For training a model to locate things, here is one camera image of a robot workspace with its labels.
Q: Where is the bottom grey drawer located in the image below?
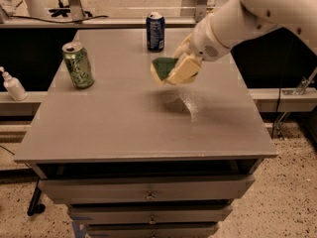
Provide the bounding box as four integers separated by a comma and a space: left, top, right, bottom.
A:
87, 223, 219, 238

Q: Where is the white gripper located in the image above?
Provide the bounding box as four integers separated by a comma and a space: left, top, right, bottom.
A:
166, 14, 230, 85

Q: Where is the top grey drawer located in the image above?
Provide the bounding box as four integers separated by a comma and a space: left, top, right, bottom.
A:
39, 175, 255, 204

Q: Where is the black cable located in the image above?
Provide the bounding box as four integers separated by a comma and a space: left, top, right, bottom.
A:
9, 14, 110, 24

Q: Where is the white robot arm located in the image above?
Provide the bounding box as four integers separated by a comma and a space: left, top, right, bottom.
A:
166, 0, 317, 85

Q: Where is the grey drawer cabinet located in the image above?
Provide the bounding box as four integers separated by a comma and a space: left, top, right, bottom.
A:
13, 27, 278, 238

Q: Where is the green soda can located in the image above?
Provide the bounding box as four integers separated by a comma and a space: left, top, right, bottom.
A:
62, 42, 94, 89

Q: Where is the white pump bottle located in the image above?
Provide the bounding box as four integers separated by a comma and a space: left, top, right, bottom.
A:
0, 66, 28, 101

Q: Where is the green and yellow sponge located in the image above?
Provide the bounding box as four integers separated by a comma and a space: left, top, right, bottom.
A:
151, 58, 178, 85

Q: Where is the grey drawer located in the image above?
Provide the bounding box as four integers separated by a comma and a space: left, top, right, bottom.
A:
87, 223, 219, 238
69, 204, 232, 224
39, 175, 255, 204

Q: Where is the middle grey drawer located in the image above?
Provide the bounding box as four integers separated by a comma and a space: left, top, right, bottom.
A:
69, 204, 232, 224

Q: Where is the blue soda can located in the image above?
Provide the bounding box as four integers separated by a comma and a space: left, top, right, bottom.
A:
146, 12, 165, 52

